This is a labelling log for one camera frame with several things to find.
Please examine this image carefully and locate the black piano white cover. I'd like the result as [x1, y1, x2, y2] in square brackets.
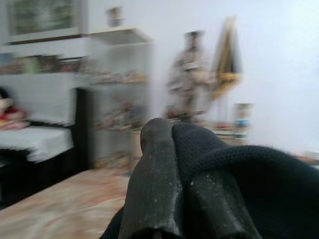
[0, 73, 87, 207]

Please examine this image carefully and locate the golden sail ornament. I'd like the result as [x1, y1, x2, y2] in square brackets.
[211, 15, 244, 102]

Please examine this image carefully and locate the glass display cabinet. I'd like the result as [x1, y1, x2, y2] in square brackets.
[86, 26, 154, 166]

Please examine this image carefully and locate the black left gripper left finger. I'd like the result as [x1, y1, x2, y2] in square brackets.
[118, 118, 184, 239]

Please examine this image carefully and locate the black shirt green print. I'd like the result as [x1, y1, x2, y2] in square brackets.
[99, 122, 319, 239]

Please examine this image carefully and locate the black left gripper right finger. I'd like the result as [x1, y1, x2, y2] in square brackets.
[188, 171, 263, 239]

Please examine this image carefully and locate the red plush toy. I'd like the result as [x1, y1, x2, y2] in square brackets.
[0, 87, 27, 131]

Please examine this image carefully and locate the framed picture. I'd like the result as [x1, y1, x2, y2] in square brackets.
[3, 0, 84, 45]

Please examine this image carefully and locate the small printed cup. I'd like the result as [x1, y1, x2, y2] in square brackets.
[106, 6, 125, 27]

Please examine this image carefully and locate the white robed statue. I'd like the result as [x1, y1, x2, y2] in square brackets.
[165, 30, 216, 122]

